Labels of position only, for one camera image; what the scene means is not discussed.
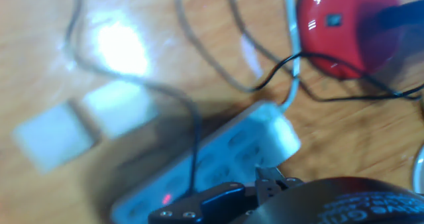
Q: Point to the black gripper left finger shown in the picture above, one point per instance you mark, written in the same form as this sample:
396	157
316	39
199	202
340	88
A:
212	204

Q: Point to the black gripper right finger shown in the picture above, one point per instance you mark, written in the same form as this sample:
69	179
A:
270	184

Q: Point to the white power strip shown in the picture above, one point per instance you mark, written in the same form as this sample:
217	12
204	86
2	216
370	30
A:
238	151

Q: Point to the red desk lamp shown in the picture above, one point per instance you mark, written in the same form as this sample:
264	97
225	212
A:
331	28

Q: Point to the light wooden block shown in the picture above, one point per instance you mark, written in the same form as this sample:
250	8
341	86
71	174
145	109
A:
53	138
119	108

